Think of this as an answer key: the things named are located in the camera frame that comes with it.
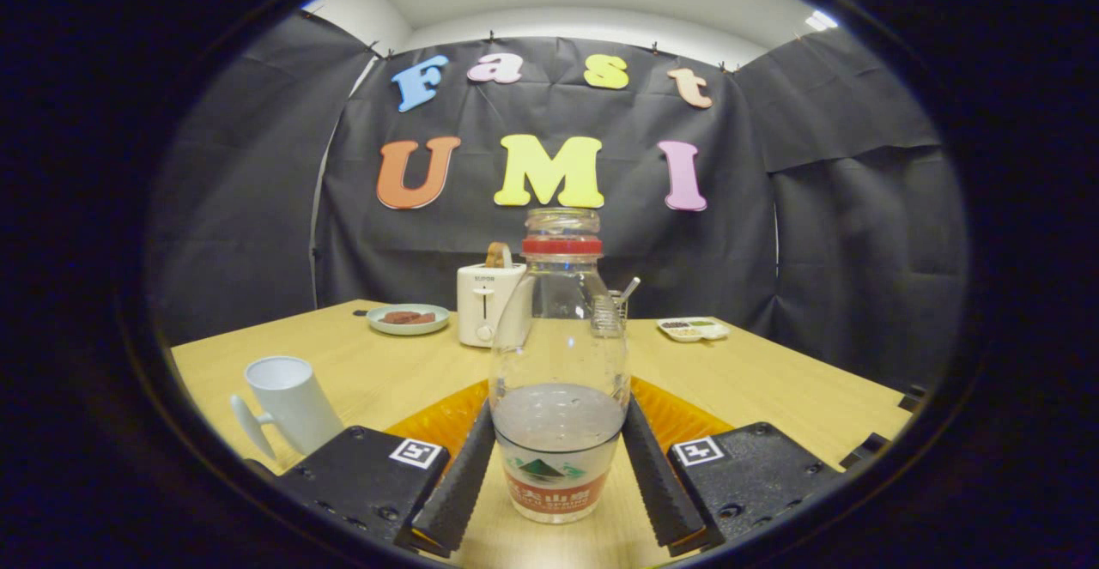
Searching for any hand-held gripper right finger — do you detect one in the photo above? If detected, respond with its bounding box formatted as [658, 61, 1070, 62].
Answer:
[622, 376, 847, 558]

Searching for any white divided seasoning tray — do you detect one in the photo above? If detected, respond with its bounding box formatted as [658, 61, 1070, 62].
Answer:
[657, 318, 731, 343]

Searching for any pale green plate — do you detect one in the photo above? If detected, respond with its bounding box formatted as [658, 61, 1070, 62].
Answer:
[367, 303, 451, 336]

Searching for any white cup with handle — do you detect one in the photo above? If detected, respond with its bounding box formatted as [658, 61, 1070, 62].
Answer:
[230, 356, 344, 460]

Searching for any wire mesh utensil holder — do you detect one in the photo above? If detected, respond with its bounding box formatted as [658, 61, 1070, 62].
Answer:
[592, 290, 628, 335]

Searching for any black backdrop cloth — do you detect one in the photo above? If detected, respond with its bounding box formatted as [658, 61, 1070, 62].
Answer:
[146, 11, 971, 391]

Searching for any white toaster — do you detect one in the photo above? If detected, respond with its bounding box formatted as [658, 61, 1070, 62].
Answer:
[456, 262, 530, 348]

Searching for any clear plastic juice bottle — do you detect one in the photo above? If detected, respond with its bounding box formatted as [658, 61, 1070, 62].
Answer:
[489, 207, 632, 524]

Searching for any wooden table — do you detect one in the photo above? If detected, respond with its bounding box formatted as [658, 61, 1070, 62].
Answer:
[170, 299, 913, 566]

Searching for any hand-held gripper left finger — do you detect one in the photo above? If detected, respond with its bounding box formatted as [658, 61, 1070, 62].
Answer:
[245, 378, 498, 558]

